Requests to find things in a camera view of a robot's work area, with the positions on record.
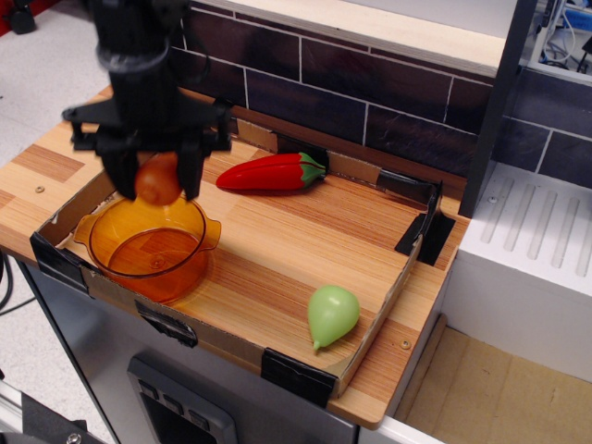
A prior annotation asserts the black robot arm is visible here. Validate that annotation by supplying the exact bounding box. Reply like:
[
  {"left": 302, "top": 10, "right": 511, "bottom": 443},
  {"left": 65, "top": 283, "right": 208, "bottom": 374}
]
[{"left": 62, "top": 1, "right": 231, "bottom": 200}]

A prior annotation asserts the transparent orange plastic pot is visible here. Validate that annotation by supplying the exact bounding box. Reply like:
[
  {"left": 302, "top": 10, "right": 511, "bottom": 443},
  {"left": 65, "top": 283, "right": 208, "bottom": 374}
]
[{"left": 73, "top": 198, "right": 222, "bottom": 303}]

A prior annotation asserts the black cable on floor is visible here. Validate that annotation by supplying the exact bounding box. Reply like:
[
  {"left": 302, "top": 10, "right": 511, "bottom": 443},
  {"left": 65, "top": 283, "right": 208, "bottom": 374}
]
[{"left": 0, "top": 252, "right": 36, "bottom": 316}]

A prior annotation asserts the green toy pear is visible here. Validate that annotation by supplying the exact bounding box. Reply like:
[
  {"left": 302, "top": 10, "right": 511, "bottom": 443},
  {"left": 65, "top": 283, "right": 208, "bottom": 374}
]
[{"left": 307, "top": 285, "right": 360, "bottom": 352}]

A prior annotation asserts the dark grey vertical post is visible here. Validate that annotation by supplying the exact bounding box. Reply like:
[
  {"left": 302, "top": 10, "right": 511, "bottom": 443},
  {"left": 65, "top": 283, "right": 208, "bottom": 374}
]
[{"left": 459, "top": 0, "right": 537, "bottom": 218}]

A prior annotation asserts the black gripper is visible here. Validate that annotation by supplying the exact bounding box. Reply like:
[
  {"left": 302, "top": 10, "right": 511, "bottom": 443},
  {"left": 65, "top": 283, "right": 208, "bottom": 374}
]
[{"left": 62, "top": 64, "right": 230, "bottom": 200}]

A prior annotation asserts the grey toy oven panel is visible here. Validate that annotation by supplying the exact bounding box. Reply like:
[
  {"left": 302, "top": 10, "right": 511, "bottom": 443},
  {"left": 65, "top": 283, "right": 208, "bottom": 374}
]
[{"left": 128, "top": 357, "right": 239, "bottom": 444}]

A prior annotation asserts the white toy sink drainboard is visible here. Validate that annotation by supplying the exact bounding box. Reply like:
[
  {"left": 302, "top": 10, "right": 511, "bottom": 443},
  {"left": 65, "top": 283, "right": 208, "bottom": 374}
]
[{"left": 442, "top": 164, "right": 591, "bottom": 381}]

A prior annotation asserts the cardboard fence with black tape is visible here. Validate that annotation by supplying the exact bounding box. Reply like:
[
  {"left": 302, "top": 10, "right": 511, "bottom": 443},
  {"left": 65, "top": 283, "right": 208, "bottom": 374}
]
[{"left": 29, "top": 123, "right": 467, "bottom": 423}]

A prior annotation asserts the orange toy carrot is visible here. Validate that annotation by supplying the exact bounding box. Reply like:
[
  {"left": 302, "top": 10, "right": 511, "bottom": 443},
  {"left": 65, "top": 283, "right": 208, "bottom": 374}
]
[{"left": 134, "top": 153, "right": 181, "bottom": 206}]

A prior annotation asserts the red toy chili pepper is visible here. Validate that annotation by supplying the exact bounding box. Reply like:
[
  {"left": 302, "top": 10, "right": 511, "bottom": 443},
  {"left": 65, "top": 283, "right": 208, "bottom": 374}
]
[{"left": 216, "top": 153, "right": 327, "bottom": 191}]

